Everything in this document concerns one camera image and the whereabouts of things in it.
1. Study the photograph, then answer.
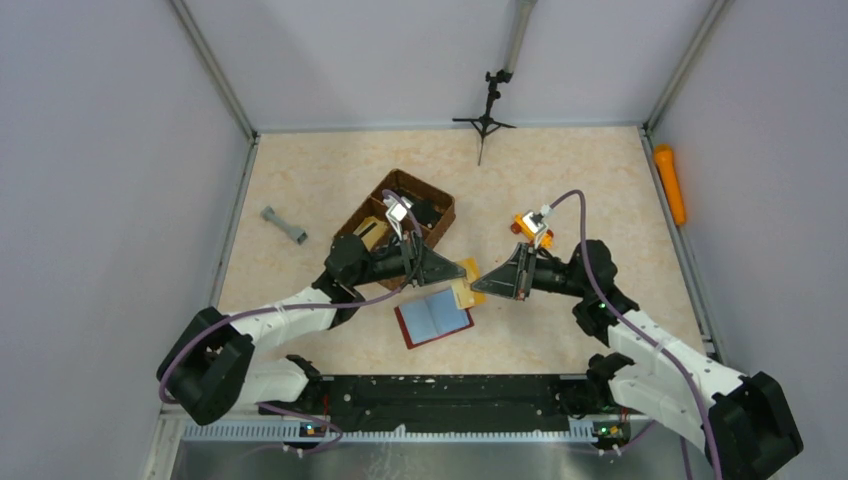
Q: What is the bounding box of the orange yellow toy car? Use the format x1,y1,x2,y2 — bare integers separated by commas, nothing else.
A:
510,211,554,249

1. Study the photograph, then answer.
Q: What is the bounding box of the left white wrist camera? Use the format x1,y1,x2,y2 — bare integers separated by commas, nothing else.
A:
383,197,411,240

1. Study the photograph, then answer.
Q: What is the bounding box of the gold credit card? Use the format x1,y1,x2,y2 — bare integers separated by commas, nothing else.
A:
457,257,480,283
451,279,487,310

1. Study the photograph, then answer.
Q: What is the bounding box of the red leather card holder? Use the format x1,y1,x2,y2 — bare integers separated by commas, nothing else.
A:
394,289,474,350

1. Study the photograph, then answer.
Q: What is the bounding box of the grey toy block bar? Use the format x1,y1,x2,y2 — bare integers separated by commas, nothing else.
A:
260,206,308,245

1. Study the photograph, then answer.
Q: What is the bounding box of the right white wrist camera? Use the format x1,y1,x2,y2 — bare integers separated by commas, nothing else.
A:
517,204,554,248

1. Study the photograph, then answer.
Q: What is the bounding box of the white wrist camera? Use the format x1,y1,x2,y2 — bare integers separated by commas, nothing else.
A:
383,197,411,240
517,204,554,248

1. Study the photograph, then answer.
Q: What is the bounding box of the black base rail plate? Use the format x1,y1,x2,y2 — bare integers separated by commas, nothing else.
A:
259,374,635,433

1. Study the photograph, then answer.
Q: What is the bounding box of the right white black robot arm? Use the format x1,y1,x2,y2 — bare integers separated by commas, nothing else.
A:
471,240,804,479

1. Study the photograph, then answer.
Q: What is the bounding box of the black camera tripod stand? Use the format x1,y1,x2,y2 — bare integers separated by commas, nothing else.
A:
451,69,516,166

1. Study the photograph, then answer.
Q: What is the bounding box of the brown woven divided basket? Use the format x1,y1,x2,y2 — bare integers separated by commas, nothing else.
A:
335,169,456,254

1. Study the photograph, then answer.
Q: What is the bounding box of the black cards pile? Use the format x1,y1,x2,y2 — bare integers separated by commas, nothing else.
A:
395,189,443,229

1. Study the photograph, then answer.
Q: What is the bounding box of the orange flashlight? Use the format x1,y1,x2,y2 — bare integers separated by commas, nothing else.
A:
653,144,687,226

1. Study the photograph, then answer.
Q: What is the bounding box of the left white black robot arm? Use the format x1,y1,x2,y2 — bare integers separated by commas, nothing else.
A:
156,233,466,425

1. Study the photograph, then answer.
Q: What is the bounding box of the gold cards pile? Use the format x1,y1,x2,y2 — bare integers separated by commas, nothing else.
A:
353,216,389,251

